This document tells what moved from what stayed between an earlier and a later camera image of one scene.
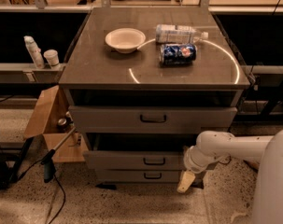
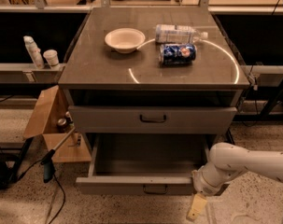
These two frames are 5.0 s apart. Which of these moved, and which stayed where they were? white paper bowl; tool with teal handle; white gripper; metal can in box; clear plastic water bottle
Moved: white gripper
Stayed: tool with teal handle; white paper bowl; clear plastic water bottle; metal can in box
